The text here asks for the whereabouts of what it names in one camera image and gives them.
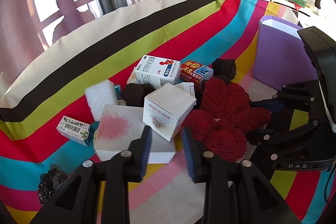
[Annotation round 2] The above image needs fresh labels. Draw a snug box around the white box pink flower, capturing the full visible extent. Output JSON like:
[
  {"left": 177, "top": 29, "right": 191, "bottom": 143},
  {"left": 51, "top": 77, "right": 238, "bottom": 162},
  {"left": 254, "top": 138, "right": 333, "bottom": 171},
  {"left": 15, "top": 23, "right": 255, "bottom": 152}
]
[{"left": 93, "top": 105, "right": 176, "bottom": 164}]

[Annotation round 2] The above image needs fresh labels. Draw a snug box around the red fuzzy sock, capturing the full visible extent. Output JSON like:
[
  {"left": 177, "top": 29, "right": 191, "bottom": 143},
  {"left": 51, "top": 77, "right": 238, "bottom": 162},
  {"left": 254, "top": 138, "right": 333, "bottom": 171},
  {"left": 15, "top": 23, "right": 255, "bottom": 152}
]
[{"left": 183, "top": 77, "right": 271, "bottom": 162}]

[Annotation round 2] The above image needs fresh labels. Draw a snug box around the white cube box diamond logo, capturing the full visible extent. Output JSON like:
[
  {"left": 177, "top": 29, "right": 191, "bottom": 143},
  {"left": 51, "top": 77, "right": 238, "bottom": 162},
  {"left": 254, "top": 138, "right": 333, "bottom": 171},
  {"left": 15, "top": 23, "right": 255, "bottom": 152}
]
[{"left": 143, "top": 83, "right": 197, "bottom": 141}]

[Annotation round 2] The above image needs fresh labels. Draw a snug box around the dark brown knit sock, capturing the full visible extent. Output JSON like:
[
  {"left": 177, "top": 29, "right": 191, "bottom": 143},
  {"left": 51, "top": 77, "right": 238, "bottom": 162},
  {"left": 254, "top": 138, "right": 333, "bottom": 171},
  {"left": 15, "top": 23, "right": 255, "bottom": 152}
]
[
  {"left": 121, "top": 83, "right": 154, "bottom": 107},
  {"left": 211, "top": 58, "right": 237, "bottom": 80}
]

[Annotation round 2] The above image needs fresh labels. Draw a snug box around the white green barcode medicine box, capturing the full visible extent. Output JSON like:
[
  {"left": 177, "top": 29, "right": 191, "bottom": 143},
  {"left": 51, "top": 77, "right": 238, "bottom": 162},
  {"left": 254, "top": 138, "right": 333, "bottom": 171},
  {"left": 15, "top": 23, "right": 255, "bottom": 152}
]
[{"left": 56, "top": 116, "right": 94, "bottom": 147}]

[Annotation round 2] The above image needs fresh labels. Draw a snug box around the teal shiny small box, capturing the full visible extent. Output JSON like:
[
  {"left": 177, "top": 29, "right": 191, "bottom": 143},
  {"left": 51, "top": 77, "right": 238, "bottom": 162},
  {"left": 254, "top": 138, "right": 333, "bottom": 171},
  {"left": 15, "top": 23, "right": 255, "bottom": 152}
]
[{"left": 114, "top": 85, "right": 122, "bottom": 100}]

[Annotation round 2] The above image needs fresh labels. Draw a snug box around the white foam block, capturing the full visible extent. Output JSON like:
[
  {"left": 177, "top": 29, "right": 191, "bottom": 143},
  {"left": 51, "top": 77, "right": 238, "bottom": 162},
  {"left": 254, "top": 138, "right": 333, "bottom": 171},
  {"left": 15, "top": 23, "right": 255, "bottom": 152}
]
[{"left": 85, "top": 80, "right": 118, "bottom": 121}]

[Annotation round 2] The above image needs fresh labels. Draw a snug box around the white medicine box red figure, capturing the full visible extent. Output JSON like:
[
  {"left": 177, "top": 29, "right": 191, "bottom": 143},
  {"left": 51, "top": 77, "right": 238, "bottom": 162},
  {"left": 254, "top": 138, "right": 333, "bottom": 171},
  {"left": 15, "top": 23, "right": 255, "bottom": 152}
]
[{"left": 134, "top": 55, "right": 181, "bottom": 89}]

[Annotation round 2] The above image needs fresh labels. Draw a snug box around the red blue 48 box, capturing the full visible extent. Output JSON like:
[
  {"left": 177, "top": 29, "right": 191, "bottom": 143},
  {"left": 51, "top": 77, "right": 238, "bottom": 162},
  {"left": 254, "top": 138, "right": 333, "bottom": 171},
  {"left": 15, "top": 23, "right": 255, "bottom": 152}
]
[{"left": 179, "top": 60, "right": 214, "bottom": 90}]

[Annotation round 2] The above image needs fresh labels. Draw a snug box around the black studded scrunchie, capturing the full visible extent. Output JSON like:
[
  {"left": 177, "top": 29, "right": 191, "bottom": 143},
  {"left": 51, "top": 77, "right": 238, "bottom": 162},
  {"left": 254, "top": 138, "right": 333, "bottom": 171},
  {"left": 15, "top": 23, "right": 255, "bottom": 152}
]
[{"left": 38, "top": 164, "right": 68, "bottom": 205}]

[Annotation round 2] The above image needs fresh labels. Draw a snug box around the white orange tissue pack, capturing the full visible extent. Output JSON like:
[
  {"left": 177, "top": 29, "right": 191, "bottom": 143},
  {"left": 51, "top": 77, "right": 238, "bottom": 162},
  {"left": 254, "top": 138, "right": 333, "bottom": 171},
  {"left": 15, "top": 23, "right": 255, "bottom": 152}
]
[{"left": 126, "top": 72, "right": 138, "bottom": 85}]

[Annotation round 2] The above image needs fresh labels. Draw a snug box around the purple storage box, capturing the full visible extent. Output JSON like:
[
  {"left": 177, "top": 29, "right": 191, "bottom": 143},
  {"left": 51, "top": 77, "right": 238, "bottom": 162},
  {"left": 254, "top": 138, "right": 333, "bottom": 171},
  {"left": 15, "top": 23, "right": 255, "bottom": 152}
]
[{"left": 252, "top": 16, "right": 318, "bottom": 90}]

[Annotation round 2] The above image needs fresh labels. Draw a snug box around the rainbow striped tablecloth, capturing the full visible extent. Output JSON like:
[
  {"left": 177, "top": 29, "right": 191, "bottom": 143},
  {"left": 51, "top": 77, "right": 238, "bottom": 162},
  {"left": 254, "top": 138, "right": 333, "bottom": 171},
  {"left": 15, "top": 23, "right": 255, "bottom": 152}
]
[{"left": 1, "top": 0, "right": 329, "bottom": 223}]

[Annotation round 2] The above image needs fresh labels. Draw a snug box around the white washing machine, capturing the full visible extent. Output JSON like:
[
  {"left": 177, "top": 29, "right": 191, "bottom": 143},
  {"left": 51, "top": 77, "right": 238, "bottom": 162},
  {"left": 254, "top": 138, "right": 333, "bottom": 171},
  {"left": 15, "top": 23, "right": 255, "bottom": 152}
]
[{"left": 287, "top": 0, "right": 306, "bottom": 11}]

